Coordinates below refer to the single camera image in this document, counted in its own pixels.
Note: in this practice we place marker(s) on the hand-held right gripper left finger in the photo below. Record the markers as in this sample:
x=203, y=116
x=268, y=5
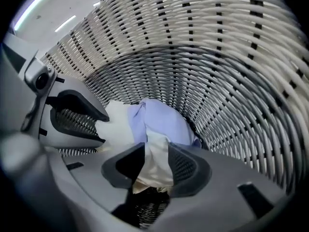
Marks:
x=96, y=190

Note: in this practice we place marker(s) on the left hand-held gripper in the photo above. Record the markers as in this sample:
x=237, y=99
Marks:
x=14, y=98

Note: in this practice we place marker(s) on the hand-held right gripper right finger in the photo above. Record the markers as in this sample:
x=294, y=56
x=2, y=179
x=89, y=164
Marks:
x=217, y=192

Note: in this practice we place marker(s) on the white and blue garment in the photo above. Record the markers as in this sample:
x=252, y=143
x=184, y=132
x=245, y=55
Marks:
x=116, y=129
x=164, y=120

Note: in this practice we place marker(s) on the ceiling strip light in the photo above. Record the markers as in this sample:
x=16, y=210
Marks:
x=31, y=10
x=65, y=23

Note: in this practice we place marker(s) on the white woven laundry basket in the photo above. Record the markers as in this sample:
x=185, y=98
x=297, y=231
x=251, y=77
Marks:
x=193, y=57

